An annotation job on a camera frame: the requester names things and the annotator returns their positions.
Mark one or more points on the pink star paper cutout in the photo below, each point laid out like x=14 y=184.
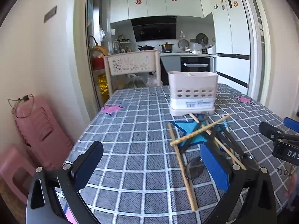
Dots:
x=244 y=99
x=111 y=109

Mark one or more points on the grey checked tablecloth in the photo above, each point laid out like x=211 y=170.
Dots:
x=130 y=130

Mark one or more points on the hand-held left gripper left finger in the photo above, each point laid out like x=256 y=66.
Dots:
x=90 y=165

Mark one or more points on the black range hood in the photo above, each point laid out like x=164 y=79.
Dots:
x=154 y=29

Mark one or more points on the dark round fan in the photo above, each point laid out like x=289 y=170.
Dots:
x=201 y=38

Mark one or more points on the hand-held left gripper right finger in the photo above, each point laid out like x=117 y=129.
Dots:
x=213 y=168

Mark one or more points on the patterned wooden chopstick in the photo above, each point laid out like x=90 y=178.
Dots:
x=186 y=137

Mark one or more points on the white wall cabinets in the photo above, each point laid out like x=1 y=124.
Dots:
x=156 y=4

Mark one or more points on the white rice cooker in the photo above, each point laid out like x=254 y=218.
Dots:
x=211 y=49

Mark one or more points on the black chopstick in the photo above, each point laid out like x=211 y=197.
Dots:
x=227 y=144
x=216 y=142

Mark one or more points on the grey wall switch plate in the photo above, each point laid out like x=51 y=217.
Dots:
x=50 y=14

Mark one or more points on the plain wooden chopstick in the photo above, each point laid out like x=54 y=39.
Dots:
x=181 y=165
x=195 y=119

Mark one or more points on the dark translucent plastic spoon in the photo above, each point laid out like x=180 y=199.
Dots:
x=195 y=168
x=203 y=116

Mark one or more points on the gold foil package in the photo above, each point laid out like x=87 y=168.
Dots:
x=103 y=85

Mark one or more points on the beige plastic basket cart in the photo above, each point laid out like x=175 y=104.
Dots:
x=130 y=63

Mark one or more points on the red box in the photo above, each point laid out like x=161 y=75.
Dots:
x=97 y=63

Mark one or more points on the blue star paper cutout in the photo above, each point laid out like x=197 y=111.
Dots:
x=189 y=127

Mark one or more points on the white round fan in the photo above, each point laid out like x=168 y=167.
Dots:
x=182 y=44

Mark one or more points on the copper cooking pot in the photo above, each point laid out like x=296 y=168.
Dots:
x=166 y=46

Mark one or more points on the white plastic container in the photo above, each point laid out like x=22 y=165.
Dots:
x=196 y=47

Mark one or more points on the white refrigerator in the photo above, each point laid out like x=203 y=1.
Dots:
x=226 y=32

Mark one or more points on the pale plastic utensil holder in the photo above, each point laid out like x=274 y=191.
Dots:
x=186 y=81

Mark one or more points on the black wok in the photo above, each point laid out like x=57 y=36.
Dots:
x=146 y=47

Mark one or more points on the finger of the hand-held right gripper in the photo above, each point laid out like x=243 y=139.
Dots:
x=268 y=130
x=292 y=123

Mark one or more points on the spice rack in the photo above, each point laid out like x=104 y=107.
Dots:
x=122 y=45

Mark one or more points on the black built-in oven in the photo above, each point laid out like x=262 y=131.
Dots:
x=195 y=64

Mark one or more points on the person's right hand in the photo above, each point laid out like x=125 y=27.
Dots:
x=293 y=186

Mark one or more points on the grey kitchen counter cabinet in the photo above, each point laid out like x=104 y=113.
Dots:
x=172 y=61

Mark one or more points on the pink folded plastic stool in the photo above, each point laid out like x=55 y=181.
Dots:
x=42 y=130

